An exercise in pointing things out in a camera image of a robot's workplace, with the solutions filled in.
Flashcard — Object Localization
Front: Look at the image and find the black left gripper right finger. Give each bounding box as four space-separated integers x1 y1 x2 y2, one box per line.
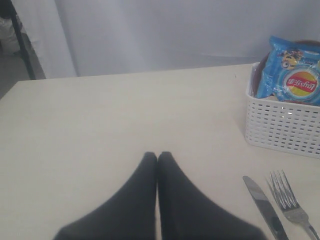
157 151 266 240

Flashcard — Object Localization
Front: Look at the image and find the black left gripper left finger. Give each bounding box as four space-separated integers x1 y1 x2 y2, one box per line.
54 152 158 240

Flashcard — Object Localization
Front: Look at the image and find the silver table knife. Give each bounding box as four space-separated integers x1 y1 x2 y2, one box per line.
242 175 289 240

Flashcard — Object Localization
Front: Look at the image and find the silver metal fork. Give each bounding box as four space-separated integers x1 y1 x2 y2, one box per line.
267 170 320 240

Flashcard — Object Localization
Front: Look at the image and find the white perforated plastic basket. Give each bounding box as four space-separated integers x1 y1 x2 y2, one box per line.
245 62 320 159

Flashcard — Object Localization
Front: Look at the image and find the brown round plate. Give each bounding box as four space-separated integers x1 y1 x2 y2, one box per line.
251 39 320 97

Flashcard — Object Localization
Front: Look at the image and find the blue potato chips bag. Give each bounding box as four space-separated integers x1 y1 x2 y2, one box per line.
254 36 320 106

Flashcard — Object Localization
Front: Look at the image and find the white curtain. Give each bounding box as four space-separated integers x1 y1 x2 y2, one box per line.
13 0 320 79

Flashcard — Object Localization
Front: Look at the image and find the black metal frame post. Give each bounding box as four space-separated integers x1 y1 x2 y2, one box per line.
7 0 36 80

